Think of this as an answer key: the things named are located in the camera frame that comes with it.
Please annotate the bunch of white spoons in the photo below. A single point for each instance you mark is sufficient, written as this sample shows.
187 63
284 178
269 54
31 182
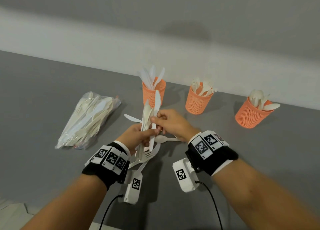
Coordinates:
271 106

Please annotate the person's right hand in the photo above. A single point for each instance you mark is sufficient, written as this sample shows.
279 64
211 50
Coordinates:
175 123

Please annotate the person's right forearm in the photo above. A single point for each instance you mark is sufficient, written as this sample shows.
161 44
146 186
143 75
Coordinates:
257 197

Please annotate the clear plastic bag of cutlery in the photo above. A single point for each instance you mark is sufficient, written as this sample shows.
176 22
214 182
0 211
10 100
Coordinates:
87 122

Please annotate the bundle of white cutlery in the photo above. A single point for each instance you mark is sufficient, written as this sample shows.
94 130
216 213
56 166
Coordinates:
146 112

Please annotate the orange mesh cup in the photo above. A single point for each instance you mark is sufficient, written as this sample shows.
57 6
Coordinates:
150 97
250 117
196 103

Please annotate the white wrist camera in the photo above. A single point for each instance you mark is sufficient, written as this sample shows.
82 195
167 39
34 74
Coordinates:
186 177
133 187

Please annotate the person's left forearm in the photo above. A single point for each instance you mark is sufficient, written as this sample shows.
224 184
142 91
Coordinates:
72 204

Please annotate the person's left hand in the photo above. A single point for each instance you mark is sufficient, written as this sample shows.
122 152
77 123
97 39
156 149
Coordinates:
131 138

